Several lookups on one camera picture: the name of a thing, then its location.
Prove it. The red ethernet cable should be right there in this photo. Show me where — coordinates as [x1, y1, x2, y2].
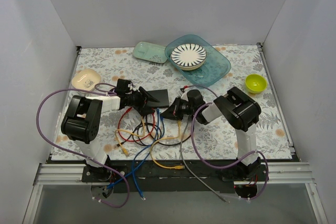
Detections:
[118, 107, 158, 146]

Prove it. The black network switch box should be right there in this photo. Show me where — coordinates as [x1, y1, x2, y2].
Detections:
[145, 89, 170, 109]

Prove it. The teal plastic tray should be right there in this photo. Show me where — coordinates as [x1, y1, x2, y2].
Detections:
[164, 34, 231, 87]

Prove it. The cream square dish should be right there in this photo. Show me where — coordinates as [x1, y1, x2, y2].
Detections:
[71, 69, 101, 91]

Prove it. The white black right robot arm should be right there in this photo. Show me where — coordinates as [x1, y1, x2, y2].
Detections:
[162, 87, 261, 181]

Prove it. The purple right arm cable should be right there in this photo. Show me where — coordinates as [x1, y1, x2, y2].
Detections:
[181, 84, 270, 200]

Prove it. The black cable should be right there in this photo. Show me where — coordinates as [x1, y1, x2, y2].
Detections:
[115, 113, 194, 147]

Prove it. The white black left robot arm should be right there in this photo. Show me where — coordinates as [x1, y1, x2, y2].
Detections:
[61, 79, 159, 182]

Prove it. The lime green bowl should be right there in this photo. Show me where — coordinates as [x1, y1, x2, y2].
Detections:
[245, 74, 267, 94]

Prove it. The yellow ethernet cable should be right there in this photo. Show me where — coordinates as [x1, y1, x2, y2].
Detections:
[150, 120, 186, 169]
[114, 113, 148, 156]

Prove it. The aluminium frame rail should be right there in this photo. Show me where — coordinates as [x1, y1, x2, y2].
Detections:
[35, 162, 315, 185]

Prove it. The striped white blue plate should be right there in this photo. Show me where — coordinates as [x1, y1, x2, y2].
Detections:
[170, 44, 207, 68]

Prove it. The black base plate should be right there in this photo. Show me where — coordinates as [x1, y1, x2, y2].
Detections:
[81, 159, 266, 194]

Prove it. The mint green divided dish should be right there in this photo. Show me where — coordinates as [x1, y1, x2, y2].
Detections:
[132, 41, 167, 64]

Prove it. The floral table mat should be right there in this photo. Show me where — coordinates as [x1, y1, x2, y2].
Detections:
[51, 45, 294, 161]

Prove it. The blue ethernet cable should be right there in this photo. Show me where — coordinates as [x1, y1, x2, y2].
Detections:
[132, 107, 166, 201]
[104, 107, 165, 190]

